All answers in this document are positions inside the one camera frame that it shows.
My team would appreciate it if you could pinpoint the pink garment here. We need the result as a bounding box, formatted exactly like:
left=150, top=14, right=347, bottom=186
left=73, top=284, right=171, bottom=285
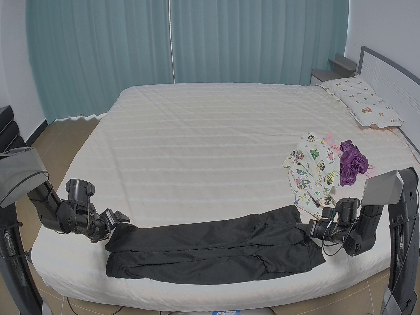
left=323, top=131, right=378, bottom=179

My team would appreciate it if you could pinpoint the purple garment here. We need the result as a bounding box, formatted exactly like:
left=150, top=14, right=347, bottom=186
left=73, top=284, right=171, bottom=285
left=338, top=140, right=369, bottom=187

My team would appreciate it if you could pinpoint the blue-green curtain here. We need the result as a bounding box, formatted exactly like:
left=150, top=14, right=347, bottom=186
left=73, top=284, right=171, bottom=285
left=26, top=0, right=174, bottom=124
left=169, top=0, right=350, bottom=86

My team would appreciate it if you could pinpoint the white printed pyjama top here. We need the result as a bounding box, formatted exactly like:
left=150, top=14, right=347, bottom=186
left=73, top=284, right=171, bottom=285
left=283, top=131, right=342, bottom=219

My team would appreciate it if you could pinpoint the black chest of drawers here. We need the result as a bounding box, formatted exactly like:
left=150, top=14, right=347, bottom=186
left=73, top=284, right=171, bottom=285
left=0, top=105, right=27, bottom=153

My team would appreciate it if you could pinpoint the grey bedside table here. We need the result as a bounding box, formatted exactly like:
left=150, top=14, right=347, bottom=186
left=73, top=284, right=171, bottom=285
left=311, top=53, right=357, bottom=86

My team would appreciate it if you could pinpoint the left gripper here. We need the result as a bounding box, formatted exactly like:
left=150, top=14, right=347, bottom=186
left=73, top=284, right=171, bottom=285
left=89, top=209, right=131, bottom=243

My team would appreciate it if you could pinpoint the bed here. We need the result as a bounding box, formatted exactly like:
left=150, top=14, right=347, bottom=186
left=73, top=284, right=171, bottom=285
left=31, top=45, right=420, bottom=311

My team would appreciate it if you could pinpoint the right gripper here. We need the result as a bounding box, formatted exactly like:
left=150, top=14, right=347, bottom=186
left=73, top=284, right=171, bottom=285
left=307, top=220, right=329, bottom=240

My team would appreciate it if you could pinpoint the black T-shirt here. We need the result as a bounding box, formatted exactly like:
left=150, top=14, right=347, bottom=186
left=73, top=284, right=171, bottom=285
left=105, top=205, right=326, bottom=285

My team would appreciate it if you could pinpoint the white printed pillow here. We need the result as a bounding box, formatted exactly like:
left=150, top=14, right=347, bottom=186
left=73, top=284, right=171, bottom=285
left=316, top=76, right=405, bottom=129

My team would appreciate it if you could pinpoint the black cable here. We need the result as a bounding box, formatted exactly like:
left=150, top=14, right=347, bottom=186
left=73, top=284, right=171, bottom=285
left=66, top=297, right=125, bottom=315
left=0, top=171, right=50, bottom=206

